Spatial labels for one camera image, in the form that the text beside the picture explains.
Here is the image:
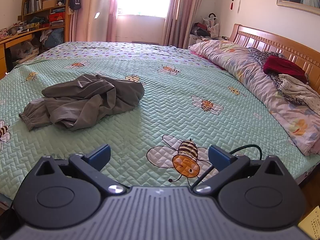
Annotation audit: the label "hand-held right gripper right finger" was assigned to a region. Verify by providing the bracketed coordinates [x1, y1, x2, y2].
[191, 144, 286, 195]

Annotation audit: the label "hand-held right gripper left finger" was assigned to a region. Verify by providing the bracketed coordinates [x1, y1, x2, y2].
[34, 144, 128, 196]

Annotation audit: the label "grey pants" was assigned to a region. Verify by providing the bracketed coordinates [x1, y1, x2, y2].
[19, 74, 145, 132]

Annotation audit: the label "patterned clothes pile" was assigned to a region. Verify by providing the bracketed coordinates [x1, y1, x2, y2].
[247, 47, 310, 105]

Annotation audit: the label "green bee quilt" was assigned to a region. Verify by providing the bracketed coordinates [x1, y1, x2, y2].
[0, 41, 320, 200]

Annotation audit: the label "floral pillow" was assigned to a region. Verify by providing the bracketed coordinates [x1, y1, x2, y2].
[188, 39, 320, 156]

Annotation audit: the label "pink bed sheet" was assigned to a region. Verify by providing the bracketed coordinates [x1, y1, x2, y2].
[189, 49, 227, 70]

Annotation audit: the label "white patterned garment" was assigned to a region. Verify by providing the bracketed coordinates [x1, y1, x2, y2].
[279, 74, 320, 117]

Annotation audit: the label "dark red garment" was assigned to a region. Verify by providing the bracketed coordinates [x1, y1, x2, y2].
[262, 56, 309, 84]

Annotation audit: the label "yellow paper sheet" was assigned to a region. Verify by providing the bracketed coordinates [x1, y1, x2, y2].
[299, 205, 320, 240]

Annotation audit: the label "white nightstand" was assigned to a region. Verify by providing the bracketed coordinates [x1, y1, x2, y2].
[187, 34, 208, 49]

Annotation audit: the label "blue bag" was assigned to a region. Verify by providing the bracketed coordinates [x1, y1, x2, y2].
[40, 28, 65, 48]

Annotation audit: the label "wooden headboard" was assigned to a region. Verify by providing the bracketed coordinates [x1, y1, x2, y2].
[229, 24, 320, 93]

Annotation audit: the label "wooden bookshelf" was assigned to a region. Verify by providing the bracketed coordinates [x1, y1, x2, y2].
[21, 0, 75, 43]

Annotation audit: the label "pink curtain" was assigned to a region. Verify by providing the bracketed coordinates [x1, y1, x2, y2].
[161, 0, 194, 48]
[75, 0, 119, 42]

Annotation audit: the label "desk clutter pile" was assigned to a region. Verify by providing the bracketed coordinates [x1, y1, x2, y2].
[0, 21, 50, 40]

